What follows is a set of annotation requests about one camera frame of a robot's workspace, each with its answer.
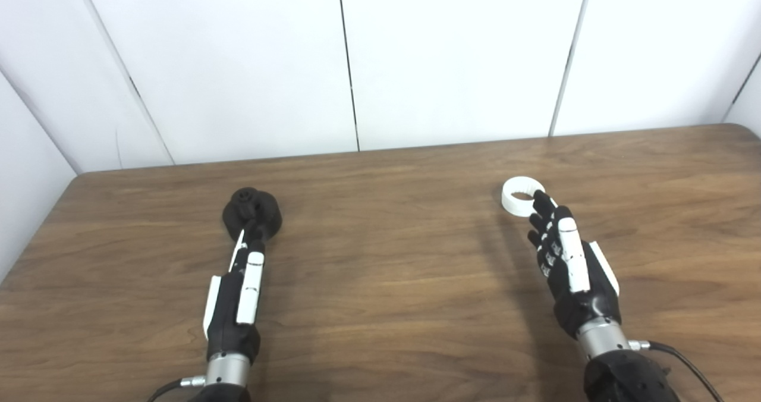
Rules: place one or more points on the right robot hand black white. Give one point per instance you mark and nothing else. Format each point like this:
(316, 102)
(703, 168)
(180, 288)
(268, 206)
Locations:
(585, 298)

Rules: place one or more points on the round black part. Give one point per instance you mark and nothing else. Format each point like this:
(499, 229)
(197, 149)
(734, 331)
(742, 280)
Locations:
(261, 209)

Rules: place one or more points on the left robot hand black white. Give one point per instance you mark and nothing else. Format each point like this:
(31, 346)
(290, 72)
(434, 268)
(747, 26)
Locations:
(229, 307)

